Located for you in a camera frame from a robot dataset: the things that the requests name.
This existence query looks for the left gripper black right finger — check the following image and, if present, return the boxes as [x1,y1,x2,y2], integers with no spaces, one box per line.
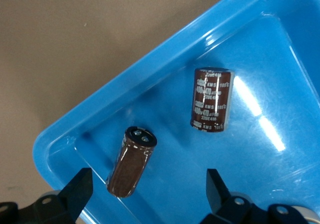
[199,168,313,224]

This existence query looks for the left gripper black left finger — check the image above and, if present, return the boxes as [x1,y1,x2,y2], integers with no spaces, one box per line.
[0,168,94,224]

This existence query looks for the dark brown cylindrical capacitor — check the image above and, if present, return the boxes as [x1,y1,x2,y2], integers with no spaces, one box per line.
[189,67,235,134]
[106,125,158,199]

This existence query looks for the blue plastic tray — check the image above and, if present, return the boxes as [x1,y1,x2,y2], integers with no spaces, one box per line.
[33,0,320,224]

